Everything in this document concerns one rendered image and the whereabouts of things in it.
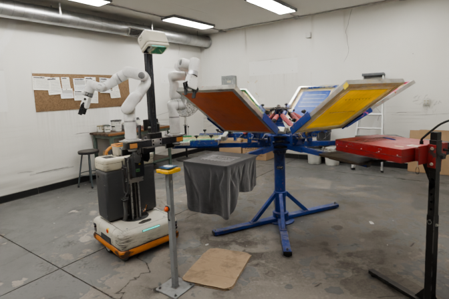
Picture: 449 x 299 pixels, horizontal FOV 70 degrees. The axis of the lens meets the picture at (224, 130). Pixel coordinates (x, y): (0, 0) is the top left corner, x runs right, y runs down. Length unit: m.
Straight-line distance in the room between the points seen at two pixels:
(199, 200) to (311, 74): 4.84
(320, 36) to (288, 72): 0.97
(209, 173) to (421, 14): 5.08
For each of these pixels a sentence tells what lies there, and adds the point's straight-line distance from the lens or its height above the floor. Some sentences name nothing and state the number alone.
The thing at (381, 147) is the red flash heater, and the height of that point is 1.10.
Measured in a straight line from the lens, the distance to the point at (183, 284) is 2.83.
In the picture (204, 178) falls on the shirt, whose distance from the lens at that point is 2.59.
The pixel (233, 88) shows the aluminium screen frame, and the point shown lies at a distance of 2.36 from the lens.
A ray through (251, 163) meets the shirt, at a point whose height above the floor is 0.89.
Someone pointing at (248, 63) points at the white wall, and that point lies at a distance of 7.70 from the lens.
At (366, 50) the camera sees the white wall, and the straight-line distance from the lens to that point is 6.74.
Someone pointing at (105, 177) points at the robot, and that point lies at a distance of 3.29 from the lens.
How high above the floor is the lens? 1.49
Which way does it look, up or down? 7 degrees down
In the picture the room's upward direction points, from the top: 2 degrees counter-clockwise
